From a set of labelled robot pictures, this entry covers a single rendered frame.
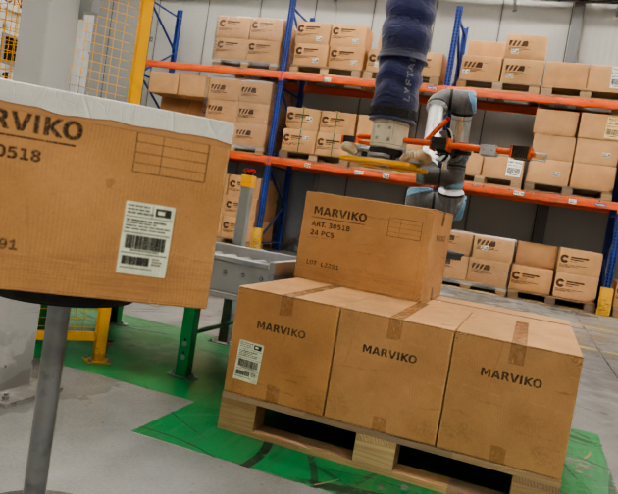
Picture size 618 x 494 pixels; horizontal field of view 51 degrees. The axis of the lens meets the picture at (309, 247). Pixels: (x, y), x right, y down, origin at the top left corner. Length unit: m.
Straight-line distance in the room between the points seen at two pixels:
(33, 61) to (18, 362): 1.12
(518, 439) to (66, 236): 1.54
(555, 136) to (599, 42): 2.23
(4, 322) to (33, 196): 1.32
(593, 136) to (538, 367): 8.18
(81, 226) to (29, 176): 0.14
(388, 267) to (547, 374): 0.92
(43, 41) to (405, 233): 1.59
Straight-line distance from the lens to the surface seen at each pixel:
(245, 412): 2.49
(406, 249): 2.82
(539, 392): 2.24
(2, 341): 2.67
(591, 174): 10.18
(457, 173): 3.26
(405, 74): 3.03
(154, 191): 1.38
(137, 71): 3.16
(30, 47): 2.65
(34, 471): 1.70
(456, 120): 3.68
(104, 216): 1.37
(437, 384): 2.26
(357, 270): 2.88
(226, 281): 2.96
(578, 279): 10.14
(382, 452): 2.35
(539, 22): 11.96
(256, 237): 10.83
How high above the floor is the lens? 0.87
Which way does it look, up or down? 3 degrees down
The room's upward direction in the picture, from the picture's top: 9 degrees clockwise
